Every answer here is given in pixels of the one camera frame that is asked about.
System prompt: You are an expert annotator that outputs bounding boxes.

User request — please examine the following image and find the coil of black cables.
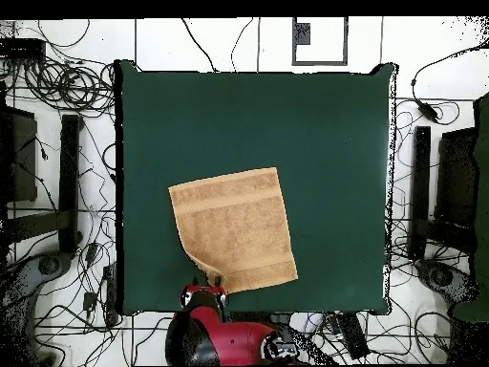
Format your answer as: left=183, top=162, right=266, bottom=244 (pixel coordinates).
left=22, top=56, right=116, bottom=118

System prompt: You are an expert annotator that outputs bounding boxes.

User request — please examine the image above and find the long black floor cable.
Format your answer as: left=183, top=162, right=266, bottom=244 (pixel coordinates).
left=180, top=17, right=220, bottom=74

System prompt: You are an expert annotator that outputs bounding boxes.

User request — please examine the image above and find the dark grey square patch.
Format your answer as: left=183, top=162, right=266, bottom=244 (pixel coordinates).
left=295, top=22, right=312, bottom=46

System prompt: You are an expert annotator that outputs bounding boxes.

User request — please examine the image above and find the dark wheeled chair base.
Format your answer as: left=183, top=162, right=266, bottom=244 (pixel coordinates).
left=415, top=258, right=480, bottom=307
left=0, top=249, right=74, bottom=366

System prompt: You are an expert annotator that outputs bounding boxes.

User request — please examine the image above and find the dark green table cloth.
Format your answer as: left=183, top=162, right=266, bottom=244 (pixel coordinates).
left=114, top=58, right=400, bottom=316

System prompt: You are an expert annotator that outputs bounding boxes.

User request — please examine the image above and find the black adapter cable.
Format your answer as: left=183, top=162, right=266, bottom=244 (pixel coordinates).
left=410, top=39, right=489, bottom=106

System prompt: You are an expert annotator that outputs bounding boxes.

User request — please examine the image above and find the tan terry towel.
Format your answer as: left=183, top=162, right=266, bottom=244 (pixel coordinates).
left=167, top=166, right=299, bottom=295

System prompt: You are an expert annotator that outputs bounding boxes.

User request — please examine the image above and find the grey square floor frame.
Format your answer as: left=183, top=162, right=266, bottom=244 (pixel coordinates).
left=291, top=16, right=350, bottom=67

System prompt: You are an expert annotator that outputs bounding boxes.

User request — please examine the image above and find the black floor box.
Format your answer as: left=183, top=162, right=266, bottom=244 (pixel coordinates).
left=335, top=312, right=371, bottom=361

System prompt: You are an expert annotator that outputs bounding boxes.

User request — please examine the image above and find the long black power strip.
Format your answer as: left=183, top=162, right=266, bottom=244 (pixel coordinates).
left=101, top=263, right=120, bottom=328

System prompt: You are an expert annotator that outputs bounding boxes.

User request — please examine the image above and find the black power adapter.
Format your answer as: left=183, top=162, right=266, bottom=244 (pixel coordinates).
left=416, top=100, right=439, bottom=124

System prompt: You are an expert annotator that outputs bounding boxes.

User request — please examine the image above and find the short black floor cable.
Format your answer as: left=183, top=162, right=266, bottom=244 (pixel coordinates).
left=230, top=17, right=255, bottom=73

